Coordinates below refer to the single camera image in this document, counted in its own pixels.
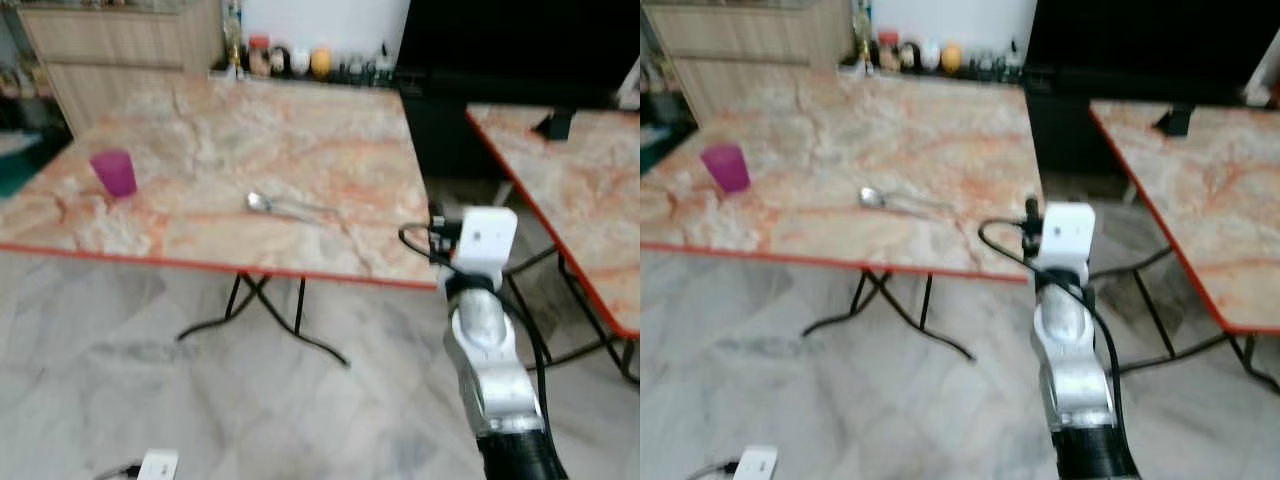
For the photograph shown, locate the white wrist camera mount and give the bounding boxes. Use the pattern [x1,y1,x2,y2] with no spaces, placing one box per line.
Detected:
[733,445,779,480]
[1030,202,1097,285]
[452,207,519,291]
[137,450,179,480]

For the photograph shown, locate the tall glass bottle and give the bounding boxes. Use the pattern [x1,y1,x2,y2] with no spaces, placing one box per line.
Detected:
[853,0,873,69]
[225,0,244,73]

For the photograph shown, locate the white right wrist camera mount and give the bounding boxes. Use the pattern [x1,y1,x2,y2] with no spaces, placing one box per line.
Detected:
[1030,202,1097,285]
[452,207,519,291]

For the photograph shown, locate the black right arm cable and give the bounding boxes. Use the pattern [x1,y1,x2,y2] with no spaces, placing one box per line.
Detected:
[398,205,554,433]
[977,197,1118,401]

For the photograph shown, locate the purple plastic cup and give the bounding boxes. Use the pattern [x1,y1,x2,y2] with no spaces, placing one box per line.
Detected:
[700,143,751,194]
[89,149,138,199]

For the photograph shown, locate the black crossed folding table legs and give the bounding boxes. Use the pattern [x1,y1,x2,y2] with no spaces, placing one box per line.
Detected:
[177,272,351,367]
[801,268,976,362]

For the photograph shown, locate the small black stand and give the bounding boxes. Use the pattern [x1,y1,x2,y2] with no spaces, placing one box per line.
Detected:
[534,108,577,141]
[1154,103,1197,138]

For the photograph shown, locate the light wooden cabinet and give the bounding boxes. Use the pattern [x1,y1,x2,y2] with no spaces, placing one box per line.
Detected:
[640,0,861,123]
[18,0,226,136]

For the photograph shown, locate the silver metal spoon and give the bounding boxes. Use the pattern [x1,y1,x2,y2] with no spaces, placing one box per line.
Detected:
[246,191,341,224]
[858,186,953,218]

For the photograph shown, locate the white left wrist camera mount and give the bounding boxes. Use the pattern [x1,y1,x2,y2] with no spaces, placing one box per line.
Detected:
[733,445,779,480]
[137,450,179,480]

